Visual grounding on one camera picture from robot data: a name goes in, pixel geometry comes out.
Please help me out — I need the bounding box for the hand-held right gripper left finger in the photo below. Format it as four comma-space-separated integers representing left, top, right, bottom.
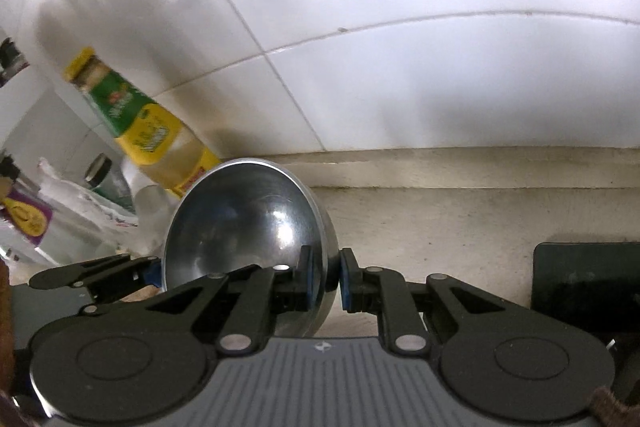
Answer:
142, 246, 318, 354

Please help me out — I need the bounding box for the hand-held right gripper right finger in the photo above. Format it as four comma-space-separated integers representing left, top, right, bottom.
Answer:
339, 248, 531, 355

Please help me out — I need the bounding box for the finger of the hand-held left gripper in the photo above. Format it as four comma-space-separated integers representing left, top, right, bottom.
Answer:
29, 253, 166, 317

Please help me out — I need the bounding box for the stainless steel bowl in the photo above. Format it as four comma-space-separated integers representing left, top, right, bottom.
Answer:
163, 158, 338, 339

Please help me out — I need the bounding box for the person's right forearm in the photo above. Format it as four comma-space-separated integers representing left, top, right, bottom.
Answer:
589, 386, 640, 427

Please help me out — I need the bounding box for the person's left forearm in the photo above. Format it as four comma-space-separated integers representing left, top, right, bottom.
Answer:
0, 257, 18, 427

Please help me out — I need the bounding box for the white plastic bag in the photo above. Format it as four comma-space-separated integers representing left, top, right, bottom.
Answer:
39, 156, 168, 258

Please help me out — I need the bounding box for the dark lid glass jar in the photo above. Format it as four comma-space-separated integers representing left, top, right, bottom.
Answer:
84, 153, 136, 212

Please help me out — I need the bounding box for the green and yellow label bottle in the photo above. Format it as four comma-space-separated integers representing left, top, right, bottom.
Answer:
62, 47, 221, 198

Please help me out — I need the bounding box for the white two-tier seasoning rack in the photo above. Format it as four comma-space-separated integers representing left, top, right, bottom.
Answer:
0, 36, 121, 280

